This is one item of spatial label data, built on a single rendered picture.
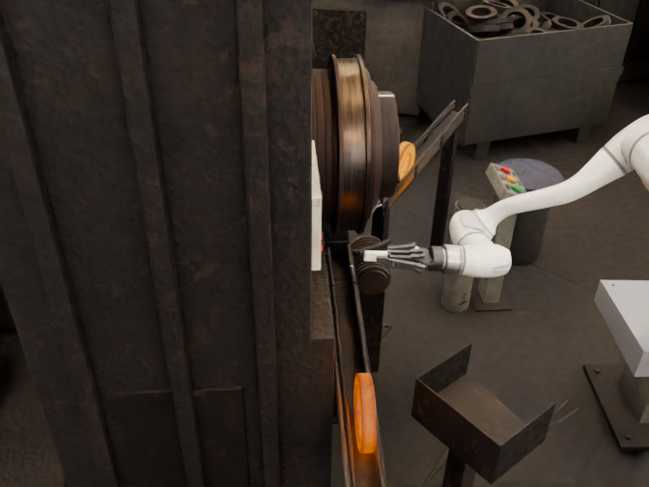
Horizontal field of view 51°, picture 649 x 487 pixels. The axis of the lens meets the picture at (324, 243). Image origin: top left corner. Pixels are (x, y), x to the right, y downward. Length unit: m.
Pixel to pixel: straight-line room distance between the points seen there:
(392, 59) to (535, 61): 0.93
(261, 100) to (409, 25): 3.30
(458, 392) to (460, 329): 1.12
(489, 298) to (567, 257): 0.58
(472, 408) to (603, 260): 1.86
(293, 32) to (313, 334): 0.71
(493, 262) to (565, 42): 2.33
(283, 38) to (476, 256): 1.09
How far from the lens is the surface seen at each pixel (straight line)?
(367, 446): 1.62
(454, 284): 2.96
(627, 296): 2.61
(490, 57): 4.00
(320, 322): 1.63
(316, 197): 1.37
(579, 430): 2.71
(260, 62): 1.20
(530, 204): 2.15
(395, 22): 4.49
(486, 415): 1.84
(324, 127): 1.65
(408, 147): 2.58
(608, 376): 2.92
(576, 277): 3.41
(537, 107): 4.32
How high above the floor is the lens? 1.95
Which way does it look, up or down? 35 degrees down
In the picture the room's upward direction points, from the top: 1 degrees clockwise
